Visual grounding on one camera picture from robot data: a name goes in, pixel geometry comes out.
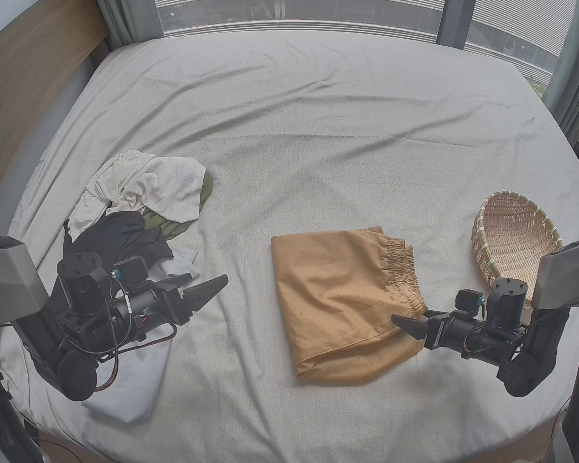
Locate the white garment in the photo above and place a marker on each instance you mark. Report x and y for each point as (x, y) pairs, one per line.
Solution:
(164, 186)

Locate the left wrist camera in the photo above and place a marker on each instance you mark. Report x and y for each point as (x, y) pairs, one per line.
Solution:
(131, 270)

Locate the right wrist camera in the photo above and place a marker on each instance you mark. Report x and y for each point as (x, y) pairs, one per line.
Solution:
(468, 301)

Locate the tan shorts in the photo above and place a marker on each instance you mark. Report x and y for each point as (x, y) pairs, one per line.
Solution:
(333, 306)

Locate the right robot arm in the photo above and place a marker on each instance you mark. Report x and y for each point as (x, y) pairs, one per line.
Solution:
(535, 355)

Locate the black garment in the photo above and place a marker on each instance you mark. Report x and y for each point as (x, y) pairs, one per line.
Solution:
(125, 239)

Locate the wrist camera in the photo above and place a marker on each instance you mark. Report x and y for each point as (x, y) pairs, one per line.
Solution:
(131, 270)
(468, 301)

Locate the window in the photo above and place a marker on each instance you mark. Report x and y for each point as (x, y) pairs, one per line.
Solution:
(456, 7)

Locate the bed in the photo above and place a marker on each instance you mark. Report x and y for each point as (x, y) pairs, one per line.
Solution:
(318, 114)

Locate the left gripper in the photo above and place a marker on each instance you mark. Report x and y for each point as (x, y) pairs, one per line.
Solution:
(149, 311)

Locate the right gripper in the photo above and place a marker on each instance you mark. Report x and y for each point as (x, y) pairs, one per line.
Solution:
(456, 333)

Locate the pale grey garment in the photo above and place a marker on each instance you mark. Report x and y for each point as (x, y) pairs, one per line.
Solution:
(130, 384)

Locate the green garment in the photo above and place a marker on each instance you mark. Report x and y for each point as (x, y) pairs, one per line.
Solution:
(171, 232)

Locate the round woven basket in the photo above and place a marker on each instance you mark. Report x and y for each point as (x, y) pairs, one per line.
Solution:
(516, 234)

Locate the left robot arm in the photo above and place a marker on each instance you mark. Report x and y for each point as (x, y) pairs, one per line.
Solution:
(77, 278)

